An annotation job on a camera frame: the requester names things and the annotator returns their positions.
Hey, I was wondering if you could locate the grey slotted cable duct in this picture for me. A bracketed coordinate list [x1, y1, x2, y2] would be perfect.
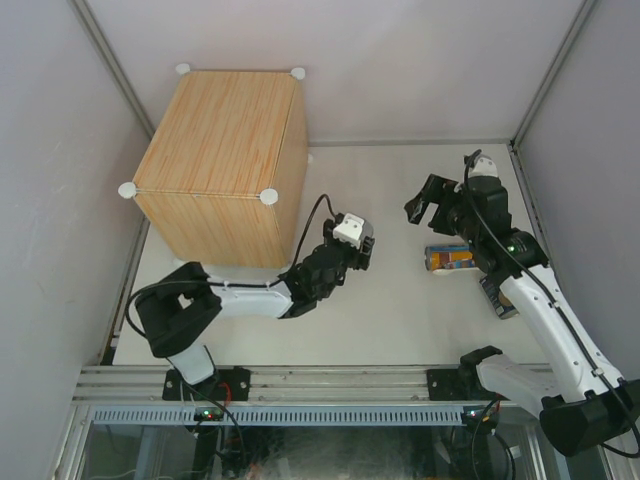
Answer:
[92, 405, 464, 427]

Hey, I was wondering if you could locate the blue rectangular tin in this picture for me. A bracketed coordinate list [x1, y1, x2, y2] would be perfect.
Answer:
[479, 276, 519, 320]

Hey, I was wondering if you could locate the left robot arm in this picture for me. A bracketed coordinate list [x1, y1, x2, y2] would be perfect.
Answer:
[125, 213, 375, 400]

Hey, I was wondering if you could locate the blue yellow lying can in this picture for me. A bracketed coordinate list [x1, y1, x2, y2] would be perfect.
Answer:
[424, 245, 477, 275]

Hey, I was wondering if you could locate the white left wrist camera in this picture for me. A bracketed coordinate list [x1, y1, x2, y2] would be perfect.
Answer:
[332, 213, 374, 249]

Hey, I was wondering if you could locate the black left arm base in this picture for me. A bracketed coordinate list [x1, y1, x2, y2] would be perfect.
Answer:
[162, 366, 251, 403]

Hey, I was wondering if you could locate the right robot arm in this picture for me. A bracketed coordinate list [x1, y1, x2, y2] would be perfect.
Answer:
[404, 175, 639, 457]

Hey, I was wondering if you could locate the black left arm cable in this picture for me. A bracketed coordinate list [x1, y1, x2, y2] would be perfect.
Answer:
[124, 193, 336, 341]

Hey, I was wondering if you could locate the aluminium mounting rail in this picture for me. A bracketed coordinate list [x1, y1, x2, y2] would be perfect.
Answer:
[73, 365, 437, 405]

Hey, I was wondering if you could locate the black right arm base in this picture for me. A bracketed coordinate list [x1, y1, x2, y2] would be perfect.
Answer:
[426, 346, 502, 401]

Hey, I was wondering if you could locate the wooden cabinet box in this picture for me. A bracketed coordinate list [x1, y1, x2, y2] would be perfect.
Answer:
[118, 67, 308, 269]

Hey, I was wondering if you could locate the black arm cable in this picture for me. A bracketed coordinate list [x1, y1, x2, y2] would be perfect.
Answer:
[462, 148, 640, 459]
[124, 193, 336, 341]

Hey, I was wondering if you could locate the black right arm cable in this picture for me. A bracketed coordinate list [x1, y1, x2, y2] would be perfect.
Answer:
[462, 148, 640, 459]

